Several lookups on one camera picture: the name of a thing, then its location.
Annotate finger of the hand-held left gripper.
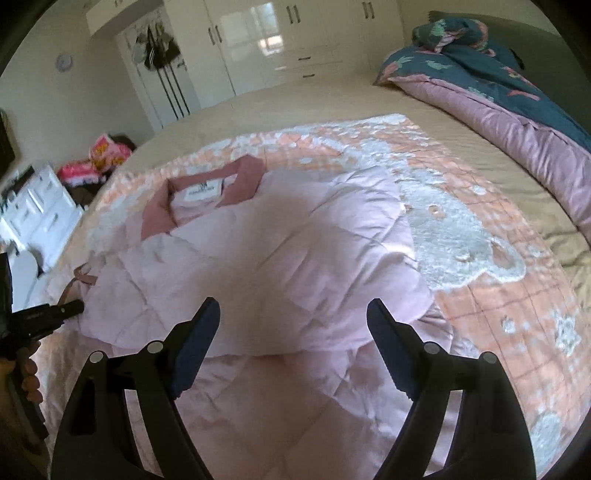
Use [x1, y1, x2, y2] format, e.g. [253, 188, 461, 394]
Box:
[44, 300, 85, 326]

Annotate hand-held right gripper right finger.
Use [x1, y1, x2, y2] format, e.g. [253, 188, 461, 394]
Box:
[366, 298, 539, 480]

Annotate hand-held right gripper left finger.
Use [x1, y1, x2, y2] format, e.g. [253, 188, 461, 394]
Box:
[51, 296, 221, 480]

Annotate pink padded jacket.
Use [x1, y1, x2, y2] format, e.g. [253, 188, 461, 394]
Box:
[74, 154, 455, 480]

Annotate person's left hand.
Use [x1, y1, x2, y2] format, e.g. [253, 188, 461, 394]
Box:
[0, 346, 41, 394]

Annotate white drawer cabinet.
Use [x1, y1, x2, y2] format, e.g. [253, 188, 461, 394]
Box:
[0, 164, 86, 273]

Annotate orange printed blanket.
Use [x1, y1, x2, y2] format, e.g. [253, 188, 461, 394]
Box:
[37, 113, 585, 480]

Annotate pink plastic bag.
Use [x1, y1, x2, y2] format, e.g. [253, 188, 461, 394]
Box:
[58, 159, 100, 186]

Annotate pink and yellow bag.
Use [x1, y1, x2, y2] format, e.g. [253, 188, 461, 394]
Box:
[90, 133, 134, 174]

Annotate white door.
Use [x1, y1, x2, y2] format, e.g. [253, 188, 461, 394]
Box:
[115, 23, 204, 132]

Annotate bed with beige sheet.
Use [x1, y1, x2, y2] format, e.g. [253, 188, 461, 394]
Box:
[37, 69, 591, 480]

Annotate hanging dark bags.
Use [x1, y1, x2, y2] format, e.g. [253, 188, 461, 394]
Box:
[131, 25, 183, 72]

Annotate teal and pink duvet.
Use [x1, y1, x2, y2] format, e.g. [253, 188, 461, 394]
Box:
[373, 11, 591, 232]

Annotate white glossy wardrobe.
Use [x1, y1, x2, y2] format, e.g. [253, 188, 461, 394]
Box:
[85, 0, 402, 97]

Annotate black wall television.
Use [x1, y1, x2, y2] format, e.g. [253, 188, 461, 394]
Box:
[0, 108, 17, 178]

